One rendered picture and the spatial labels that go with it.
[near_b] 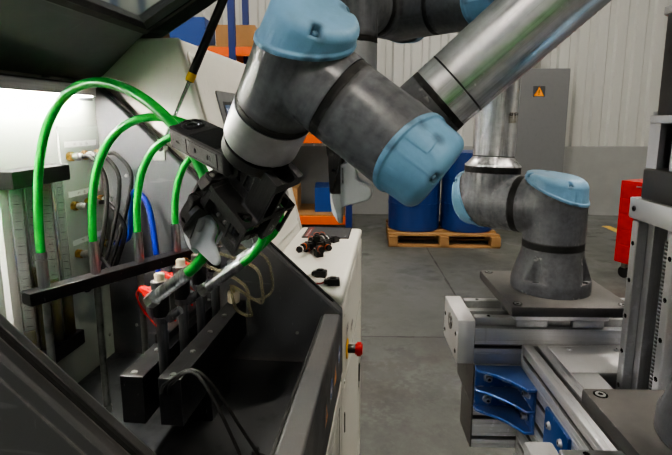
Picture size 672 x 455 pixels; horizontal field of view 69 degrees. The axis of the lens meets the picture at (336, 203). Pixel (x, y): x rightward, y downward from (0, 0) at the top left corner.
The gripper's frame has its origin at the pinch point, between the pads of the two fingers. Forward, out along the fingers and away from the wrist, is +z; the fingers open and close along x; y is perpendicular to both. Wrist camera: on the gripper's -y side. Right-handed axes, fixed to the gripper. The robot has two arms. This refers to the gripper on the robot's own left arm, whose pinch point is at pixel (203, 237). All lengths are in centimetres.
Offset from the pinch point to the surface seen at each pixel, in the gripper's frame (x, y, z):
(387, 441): 94, 59, 148
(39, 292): -12.5, -16.6, 29.6
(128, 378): -8.6, 3.3, 29.2
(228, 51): 331, -326, 285
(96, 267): -2.5, -17.6, 31.7
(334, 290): 40, 9, 39
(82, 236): 3, -32, 44
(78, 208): 3, -34, 37
